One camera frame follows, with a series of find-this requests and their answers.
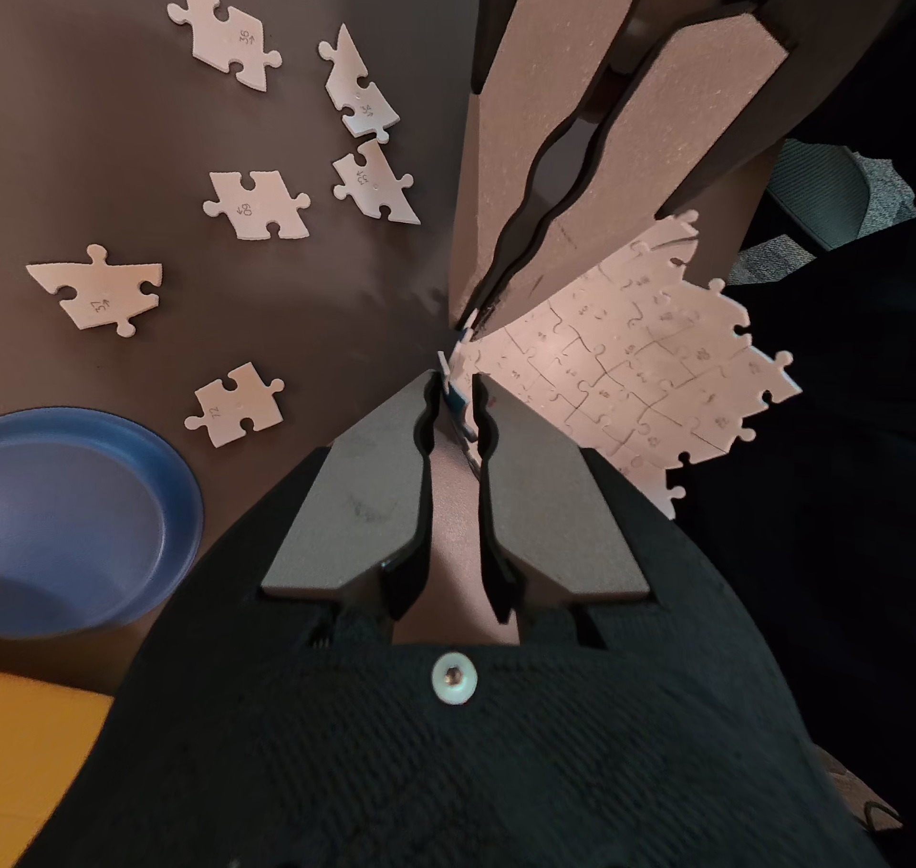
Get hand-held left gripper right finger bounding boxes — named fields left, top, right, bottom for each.
left=471, top=374, right=652, bottom=626

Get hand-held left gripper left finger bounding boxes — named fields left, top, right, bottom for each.
left=260, top=371, right=441, bottom=622

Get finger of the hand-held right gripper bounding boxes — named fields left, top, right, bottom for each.
left=451, top=0, right=638, bottom=329
left=468, top=11, right=794, bottom=332

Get partly built puzzle ball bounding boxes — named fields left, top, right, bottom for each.
left=458, top=210, right=804, bottom=522

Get single curved puzzle piece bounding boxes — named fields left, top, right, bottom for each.
left=438, top=320, right=484, bottom=468

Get white puzzle pieces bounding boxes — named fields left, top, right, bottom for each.
left=25, top=0, right=423, bottom=450

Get blue plastic ball stand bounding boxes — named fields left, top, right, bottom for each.
left=0, top=406, right=205, bottom=641

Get person's dark clothed body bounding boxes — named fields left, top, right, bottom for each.
left=669, top=238, right=916, bottom=840

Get yellow plastic bin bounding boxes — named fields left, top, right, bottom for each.
left=0, top=671, right=115, bottom=868

